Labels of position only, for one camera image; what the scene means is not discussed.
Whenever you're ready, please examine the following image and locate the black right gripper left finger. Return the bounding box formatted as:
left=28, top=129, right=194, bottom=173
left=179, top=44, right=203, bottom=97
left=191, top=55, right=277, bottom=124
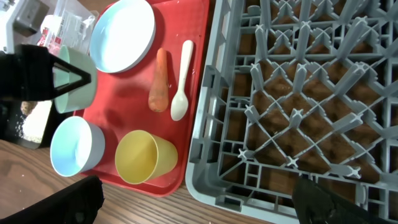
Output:
left=1, top=175, right=104, bottom=224

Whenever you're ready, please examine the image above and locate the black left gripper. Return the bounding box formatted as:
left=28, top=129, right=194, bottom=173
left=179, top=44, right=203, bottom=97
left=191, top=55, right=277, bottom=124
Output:
left=1, top=44, right=92, bottom=101

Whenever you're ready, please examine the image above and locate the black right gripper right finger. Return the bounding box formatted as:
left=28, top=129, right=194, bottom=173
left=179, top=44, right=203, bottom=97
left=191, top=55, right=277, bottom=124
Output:
left=292, top=178, right=388, bottom=224

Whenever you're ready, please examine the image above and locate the mint green bowl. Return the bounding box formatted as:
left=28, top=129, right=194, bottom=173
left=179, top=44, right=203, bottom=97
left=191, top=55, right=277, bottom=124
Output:
left=54, top=45, right=98, bottom=113

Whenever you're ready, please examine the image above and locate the red snack wrapper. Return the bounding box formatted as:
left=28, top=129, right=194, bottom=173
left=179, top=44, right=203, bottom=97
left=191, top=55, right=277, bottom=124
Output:
left=37, top=27, right=61, bottom=56

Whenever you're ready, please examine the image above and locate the small light blue bowl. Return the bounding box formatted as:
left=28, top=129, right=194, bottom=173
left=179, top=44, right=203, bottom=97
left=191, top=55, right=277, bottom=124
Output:
left=50, top=116, right=105, bottom=177

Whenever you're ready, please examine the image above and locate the brown food scrap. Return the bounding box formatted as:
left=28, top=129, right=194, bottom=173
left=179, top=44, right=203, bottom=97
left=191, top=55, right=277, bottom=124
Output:
left=21, top=101, right=38, bottom=116

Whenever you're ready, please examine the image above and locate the orange carrot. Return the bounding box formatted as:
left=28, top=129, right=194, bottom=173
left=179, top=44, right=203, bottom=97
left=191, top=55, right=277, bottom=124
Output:
left=148, top=48, right=169, bottom=112

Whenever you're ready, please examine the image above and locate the yellow plastic cup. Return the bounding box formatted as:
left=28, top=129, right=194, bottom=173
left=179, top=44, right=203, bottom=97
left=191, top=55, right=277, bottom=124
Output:
left=114, top=130, right=178, bottom=185

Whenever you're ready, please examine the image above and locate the grey dishwasher rack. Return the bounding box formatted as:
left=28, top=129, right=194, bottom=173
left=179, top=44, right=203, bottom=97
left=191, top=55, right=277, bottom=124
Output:
left=185, top=0, right=397, bottom=223

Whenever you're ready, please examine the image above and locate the red plastic tray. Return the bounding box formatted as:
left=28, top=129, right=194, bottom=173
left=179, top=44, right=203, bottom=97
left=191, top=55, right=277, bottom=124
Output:
left=75, top=0, right=210, bottom=197

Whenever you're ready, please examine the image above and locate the clear plastic bin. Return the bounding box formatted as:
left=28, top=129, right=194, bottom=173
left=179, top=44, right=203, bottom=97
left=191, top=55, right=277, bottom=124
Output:
left=28, top=0, right=99, bottom=56

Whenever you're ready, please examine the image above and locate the large light blue plate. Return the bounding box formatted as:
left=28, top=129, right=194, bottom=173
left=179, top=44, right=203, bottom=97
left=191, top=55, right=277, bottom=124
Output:
left=89, top=0, right=156, bottom=73

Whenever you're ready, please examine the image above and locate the black plastic bin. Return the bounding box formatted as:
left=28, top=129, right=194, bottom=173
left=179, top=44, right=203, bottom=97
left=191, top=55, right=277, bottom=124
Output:
left=1, top=101, right=68, bottom=149

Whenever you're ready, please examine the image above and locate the white plastic spoon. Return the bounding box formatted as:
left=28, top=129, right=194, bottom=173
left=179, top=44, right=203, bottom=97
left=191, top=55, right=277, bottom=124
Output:
left=170, top=40, right=194, bottom=121

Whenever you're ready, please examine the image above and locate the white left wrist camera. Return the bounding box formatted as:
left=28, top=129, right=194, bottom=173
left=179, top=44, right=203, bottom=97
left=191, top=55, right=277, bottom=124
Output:
left=1, top=0, right=50, bottom=54

